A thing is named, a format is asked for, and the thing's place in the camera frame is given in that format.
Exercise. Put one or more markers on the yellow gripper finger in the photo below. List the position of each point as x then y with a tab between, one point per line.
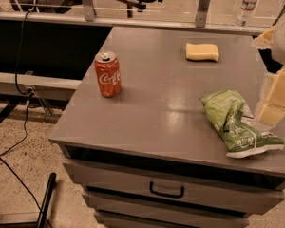
265	39
270	109

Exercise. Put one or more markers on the green jalapeno chip bag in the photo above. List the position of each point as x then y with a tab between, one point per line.
229	114

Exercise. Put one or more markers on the orange coke can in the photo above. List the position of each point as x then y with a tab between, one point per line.
108	73

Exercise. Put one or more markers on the clear plastic water bottle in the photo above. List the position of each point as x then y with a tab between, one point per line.
247	8

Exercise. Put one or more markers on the yellow sponge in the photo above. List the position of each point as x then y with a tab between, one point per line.
200	52

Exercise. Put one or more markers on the right metal bracket post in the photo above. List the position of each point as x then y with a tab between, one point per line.
202	12

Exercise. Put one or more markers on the metal bracket post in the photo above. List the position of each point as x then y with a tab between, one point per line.
202	12
89	11

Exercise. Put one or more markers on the black drawer handle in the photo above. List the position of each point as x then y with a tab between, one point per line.
166	191

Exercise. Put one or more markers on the left metal bracket post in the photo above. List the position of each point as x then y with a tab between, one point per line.
89	11

